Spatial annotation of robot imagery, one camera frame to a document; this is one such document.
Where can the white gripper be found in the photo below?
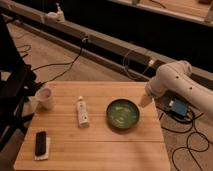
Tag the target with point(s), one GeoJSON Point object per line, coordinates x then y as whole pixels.
{"type": "Point", "coordinates": [145, 100]}

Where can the green ceramic bowl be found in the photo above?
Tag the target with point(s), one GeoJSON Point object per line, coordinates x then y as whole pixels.
{"type": "Point", "coordinates": [122, 114]}

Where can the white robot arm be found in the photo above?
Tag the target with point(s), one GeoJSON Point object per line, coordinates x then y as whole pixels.
{"type": "Point", "coordinates": [175, 76]}

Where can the blue electronic box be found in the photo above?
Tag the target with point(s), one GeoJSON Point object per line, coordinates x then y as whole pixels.
{"type": "Point", "coordinates": [178, 107]}

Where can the white tube bottle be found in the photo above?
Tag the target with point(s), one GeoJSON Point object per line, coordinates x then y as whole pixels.
{"type": "Point", "coordinates": [83, 119]}

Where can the white paper cup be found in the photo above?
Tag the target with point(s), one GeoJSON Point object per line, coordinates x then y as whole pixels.
{"type": "Point", "coordinates": [44, 98]}

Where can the black rectangular block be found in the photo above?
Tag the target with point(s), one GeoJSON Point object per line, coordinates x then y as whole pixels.
{"type": "Point", "coordinates": [40, 145]}

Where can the long metal rail beam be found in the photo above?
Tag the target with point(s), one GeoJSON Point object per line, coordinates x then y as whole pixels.
{"type": "Point", "coordinates": [117, 31]}

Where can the black chair frame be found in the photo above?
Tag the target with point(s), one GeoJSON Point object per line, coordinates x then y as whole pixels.
{"type": "Point", "coordinates": [16, 79]}

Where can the white object on rail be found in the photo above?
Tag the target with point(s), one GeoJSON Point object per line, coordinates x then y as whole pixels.
{"type": "Point", "coordinates": [58, 15]}

